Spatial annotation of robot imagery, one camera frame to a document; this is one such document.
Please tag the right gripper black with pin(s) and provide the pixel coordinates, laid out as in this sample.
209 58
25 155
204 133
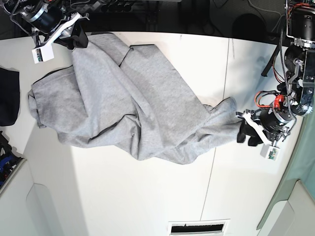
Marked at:
46 17

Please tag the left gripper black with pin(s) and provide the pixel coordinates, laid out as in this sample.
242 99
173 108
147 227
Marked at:
264 126

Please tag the grey t-shirt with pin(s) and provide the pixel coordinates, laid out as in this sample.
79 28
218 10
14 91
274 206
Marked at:
131 97

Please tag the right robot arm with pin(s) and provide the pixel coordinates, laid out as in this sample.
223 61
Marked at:
13 9

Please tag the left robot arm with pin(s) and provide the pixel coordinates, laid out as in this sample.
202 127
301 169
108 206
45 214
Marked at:
294 95

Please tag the dark navy cloth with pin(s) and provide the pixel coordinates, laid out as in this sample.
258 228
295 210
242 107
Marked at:
9 97

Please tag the white vent slot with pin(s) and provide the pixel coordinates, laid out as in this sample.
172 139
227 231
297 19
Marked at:
198 228

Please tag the black blue items pile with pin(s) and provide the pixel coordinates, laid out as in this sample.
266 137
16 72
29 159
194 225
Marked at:
9 162

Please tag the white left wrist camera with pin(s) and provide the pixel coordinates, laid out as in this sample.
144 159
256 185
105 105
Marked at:
270 152

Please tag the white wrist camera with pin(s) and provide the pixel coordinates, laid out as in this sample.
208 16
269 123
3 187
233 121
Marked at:
42 54
270 152

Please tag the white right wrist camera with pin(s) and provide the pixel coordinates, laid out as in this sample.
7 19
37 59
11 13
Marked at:
42 54

